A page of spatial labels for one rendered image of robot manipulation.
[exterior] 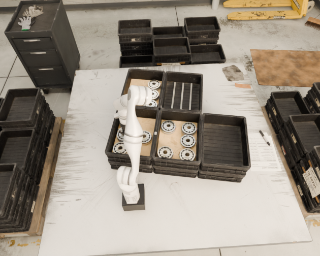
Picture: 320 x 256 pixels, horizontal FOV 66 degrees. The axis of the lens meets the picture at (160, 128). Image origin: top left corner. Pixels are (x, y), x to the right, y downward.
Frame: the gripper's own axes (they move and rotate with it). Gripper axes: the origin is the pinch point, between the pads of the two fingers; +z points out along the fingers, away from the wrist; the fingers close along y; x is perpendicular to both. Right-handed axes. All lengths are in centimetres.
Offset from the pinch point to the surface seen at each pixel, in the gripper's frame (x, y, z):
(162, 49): 92, 110, 37
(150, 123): -2.6, 17.6, 2.4
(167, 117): -8.0, 29.4, -0.9
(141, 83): 34, 38, 2
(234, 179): -69, 35, 12
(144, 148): -16.3, 1.3, 2.3
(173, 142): -25.8, 20.0, 2.3
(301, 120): -67, 148, 45
